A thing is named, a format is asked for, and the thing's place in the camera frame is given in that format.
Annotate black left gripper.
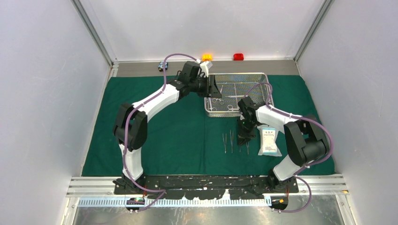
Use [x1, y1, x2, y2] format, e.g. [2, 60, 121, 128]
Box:
[190, 75, 222, 98]

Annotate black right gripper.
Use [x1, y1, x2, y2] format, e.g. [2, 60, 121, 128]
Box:
[237, 118, 258, 145]

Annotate white sterile packet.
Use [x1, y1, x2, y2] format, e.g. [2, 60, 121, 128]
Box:
[257, 125, 282, 157]

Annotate steel surgical forceps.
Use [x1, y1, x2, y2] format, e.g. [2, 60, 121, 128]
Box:
[222, 133, 228, 154]

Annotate metal mesh instrument tray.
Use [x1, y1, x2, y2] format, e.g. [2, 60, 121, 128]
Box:
[204, 73, 274, 118]

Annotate green surgical drape cloth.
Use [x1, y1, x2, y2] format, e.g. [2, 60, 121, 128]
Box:
[82, 73, 336, 177]

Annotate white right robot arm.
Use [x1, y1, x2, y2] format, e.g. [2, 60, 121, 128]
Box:
[237, 97, 334, 192]

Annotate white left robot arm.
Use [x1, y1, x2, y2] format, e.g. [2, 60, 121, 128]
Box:
[113, 61, 222, 194]

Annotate yellow toy block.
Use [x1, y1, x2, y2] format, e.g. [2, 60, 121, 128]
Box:
[201, 54, 213, 61]

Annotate blue owl toy block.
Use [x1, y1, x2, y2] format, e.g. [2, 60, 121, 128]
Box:
[158, 61, 168, 72]

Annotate red toy block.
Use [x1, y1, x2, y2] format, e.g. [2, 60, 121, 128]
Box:
[233, 53, 245, 61]

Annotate steel ring-handled scissors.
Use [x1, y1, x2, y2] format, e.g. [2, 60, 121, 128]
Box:
[220, 103, 239, 113]

